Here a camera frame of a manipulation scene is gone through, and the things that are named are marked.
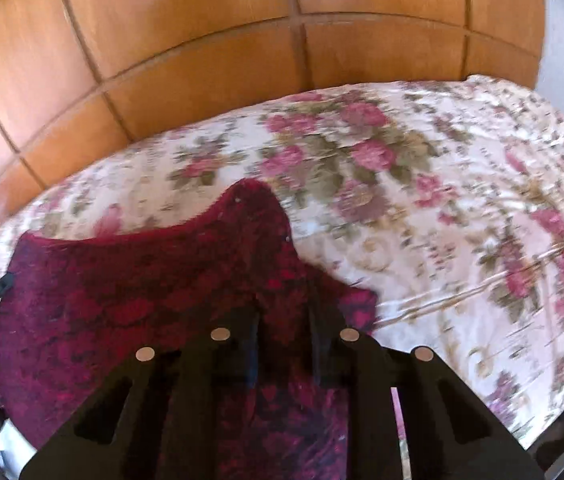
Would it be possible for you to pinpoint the dark red knitted garment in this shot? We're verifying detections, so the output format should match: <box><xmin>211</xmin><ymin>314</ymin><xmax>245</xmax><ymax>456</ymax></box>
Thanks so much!
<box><xmin>0</xmin><ymin>178</ymin><xmax>381</xmax><ymax>480</ymax></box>

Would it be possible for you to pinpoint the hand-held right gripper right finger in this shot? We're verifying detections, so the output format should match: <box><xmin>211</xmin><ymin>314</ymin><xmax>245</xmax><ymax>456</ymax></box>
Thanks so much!
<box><xmin>309</xmin><ymin>306</ymin><xmax>546</xmax><ymax>480</ymax></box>

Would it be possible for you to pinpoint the floral bedspread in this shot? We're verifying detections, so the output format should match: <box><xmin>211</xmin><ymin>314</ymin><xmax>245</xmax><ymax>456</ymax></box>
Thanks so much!
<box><xmin>0</xmin><ymin>75</ymin><xmax>564</xmax><ymax>480</ymax></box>

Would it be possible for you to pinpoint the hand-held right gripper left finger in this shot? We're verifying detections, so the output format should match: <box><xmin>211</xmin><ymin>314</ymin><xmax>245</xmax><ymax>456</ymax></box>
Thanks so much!
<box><xmin>19</xmin><ymin>305</ymin><xmax>265</xmax><ymax>480</ymax></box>

